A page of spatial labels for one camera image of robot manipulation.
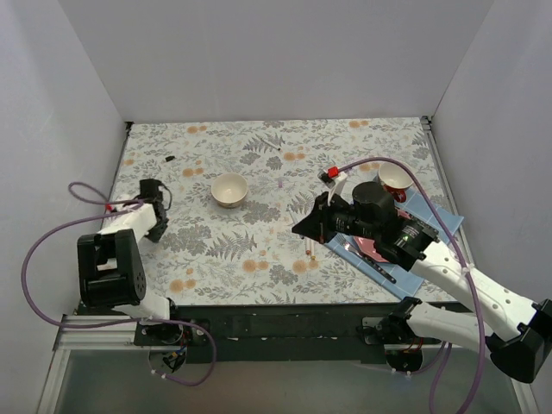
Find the blue marker pen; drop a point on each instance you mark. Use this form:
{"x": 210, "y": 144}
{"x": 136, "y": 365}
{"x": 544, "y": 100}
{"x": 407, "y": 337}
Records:
{"x": 294, "y": 222}

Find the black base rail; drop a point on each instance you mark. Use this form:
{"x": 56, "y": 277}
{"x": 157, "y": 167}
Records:
{"x": 306, "y": 332}

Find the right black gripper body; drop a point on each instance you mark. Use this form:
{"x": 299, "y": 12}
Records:
{"x": 323, "y": 220}

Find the red and white cup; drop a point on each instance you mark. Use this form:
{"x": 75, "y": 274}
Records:
{"x": 395, "y": 180}

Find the black handled fork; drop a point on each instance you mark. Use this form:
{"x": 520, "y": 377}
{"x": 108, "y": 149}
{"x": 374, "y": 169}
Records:
{"x": 373, "y": 264}

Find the yellow marker pen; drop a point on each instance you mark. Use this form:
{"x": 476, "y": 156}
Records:
{"x": 313, "y": 254}

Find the floral tablecloth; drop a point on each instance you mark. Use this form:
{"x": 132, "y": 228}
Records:
{"x": 248, "y": 254}

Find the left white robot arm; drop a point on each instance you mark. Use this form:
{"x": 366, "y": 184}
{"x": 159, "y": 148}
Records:
{"x": 110, "y": 270}

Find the pink dotted plate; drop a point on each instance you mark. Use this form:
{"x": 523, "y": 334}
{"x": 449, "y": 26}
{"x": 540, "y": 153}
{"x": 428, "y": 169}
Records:
{"x": 366, "y": 250}

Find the blue checked cloth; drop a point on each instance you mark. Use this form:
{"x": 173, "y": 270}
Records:
{"x": 356, "y": 282}

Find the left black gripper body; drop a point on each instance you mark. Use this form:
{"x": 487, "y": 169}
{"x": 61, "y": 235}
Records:
{"x": 158, "y": 220}

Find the cream bowl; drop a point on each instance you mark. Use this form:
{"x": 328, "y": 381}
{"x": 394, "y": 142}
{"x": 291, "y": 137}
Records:
{"x": 229, "y": 190}

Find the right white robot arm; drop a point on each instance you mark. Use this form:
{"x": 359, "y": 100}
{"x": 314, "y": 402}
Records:
{"x": 512, "y": 330}

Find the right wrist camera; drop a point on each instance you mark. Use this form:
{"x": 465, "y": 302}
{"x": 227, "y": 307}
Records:
{"x": 335, "y": 180}

